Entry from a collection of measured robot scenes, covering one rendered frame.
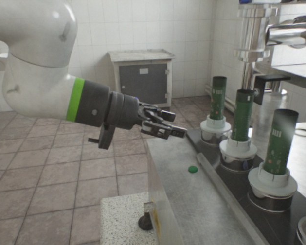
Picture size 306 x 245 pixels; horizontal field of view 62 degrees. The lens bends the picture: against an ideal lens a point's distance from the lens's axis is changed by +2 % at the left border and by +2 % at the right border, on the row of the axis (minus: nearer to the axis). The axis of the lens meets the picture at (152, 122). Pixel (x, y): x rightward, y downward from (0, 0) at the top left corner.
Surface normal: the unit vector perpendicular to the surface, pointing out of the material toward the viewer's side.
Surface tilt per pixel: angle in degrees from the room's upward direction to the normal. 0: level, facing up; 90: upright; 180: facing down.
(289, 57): 90
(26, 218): 0
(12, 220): 0
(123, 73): 90
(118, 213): 0
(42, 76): 100
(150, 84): 90
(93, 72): 90
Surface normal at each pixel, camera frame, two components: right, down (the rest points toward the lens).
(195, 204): -0.02, -0.91
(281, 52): 0.19, 0.39
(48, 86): 0.64, 0.49
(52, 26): 0.54, 0.38
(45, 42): 0.34, 0.63
